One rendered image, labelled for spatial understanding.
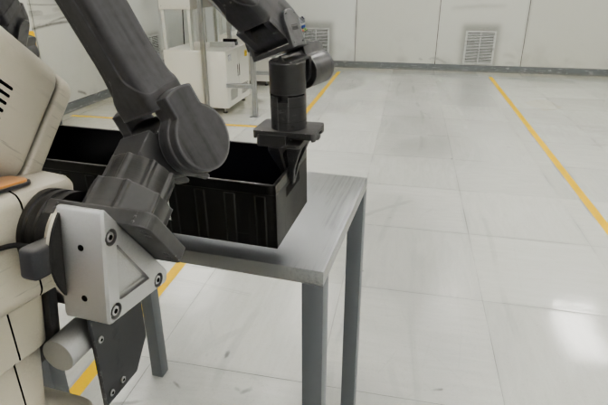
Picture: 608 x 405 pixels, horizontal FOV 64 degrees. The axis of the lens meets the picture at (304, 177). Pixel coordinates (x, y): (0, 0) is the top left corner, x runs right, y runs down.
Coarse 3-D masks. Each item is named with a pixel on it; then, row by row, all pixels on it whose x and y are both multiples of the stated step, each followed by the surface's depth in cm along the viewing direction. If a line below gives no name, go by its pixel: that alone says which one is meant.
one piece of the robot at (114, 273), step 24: (72, 216) 43; (96, 216) 43; (72, 240) 44; (96, 240) 43; (120, 240) 45; (72, 264) 45; (96, 264) 44; (120, 264) 47; (144, 264) 50; (72, 288) 45; (96, 288) 44; (120, 288) 47; (144, 288) 50; (72, 312) 46; (96, 312) 45; (120, 312) 47
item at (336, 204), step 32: (320, 192) 115; (352, 192) 115; (320, 224) 100; (352, 224) 125; (192, 256) 91; (224, 256) 89; (256, 256) 88; (288, 256) 88; (320, 256) 88; (352, 256) 129; (320, 288) 85; (352, 288) 132; (160, 320) 162; (320, 320) 88; (352, 320) 136; (160, 352) 164; (320, 352) 90; (352, 352) 140; (64, 384) 121; (320, 384) 93; (352, 384) 145
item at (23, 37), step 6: (18, 24) 86; (24, 24) 88; (18, 30) 86; (24, 30) 88; (18, 36) 87; (24, 36) 89; (30, 36) 96; (24, 42) 90; (30, 42) 96; (30, 48) 96; (36, 48) 98; (36, 54) 98
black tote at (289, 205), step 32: (64, 128) 102; (96, 128) 100; (64, 160) 84; (96, 160) 103; (256, 160) 92; (192, 192) 79; (224, 192) 77; (256, 192) 75; (288, 192) 81; (192, 224) 81; (224, 224) 80; (256, 224) 78; (288, 224) 83
